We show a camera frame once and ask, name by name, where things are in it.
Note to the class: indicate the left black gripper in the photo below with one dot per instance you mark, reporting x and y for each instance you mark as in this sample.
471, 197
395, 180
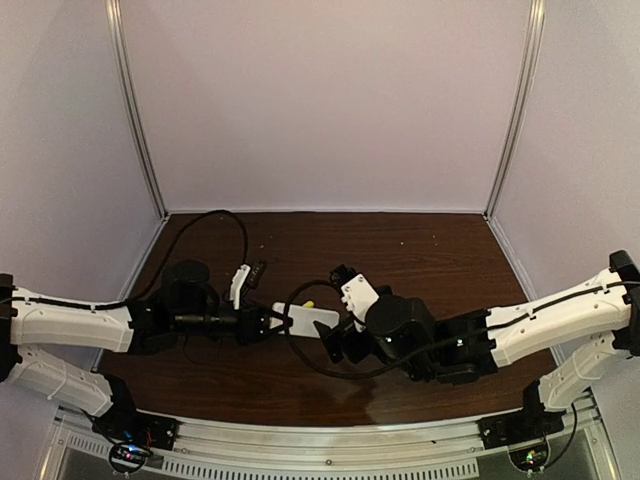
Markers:
252, 324

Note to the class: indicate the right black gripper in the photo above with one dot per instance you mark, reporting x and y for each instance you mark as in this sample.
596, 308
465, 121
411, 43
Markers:
348, 342

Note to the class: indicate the white remote control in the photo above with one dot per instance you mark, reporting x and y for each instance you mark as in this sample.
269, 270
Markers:
303, 319

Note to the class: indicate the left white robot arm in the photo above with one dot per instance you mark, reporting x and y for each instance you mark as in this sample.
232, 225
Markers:
133, 327

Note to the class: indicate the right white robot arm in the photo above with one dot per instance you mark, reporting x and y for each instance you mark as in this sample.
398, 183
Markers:
604, 309

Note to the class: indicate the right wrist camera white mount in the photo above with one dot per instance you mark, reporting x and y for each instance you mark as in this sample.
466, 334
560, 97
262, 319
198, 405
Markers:
357, 294

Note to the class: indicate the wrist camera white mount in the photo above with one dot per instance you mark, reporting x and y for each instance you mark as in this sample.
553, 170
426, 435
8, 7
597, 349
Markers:
357, 294
247, 277

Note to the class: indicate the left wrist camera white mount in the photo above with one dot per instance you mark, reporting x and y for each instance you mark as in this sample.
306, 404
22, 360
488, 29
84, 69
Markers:
247, 277

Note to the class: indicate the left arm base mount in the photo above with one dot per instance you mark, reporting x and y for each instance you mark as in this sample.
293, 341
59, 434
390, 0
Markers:
137, 440

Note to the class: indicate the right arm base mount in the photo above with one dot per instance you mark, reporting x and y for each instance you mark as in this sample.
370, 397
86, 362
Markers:
524, 434

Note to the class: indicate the left aluminium frame post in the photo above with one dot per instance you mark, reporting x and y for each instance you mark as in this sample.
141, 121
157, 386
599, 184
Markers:
115, 22

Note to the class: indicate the aluminium frame post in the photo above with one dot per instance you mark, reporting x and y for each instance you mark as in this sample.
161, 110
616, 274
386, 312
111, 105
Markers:
530, 57
115, 22

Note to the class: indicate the right aluminium frame post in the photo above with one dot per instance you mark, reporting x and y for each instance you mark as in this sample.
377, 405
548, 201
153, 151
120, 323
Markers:
530, 57

